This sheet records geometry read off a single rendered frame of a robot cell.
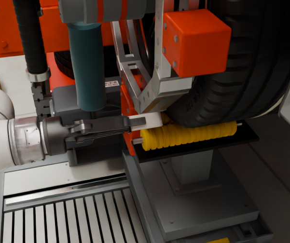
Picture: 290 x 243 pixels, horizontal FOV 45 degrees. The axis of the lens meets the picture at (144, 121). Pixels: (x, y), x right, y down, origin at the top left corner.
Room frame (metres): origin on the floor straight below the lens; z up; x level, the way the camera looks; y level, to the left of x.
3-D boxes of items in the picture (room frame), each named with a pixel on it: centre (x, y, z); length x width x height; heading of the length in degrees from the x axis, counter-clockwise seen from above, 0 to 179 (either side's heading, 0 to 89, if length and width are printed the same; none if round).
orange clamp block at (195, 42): (0.51, -0.07, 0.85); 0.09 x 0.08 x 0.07; 15
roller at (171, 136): (0.72, -0.11, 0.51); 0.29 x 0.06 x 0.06; 105
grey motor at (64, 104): (1.10, 0.13, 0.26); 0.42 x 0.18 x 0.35; 105
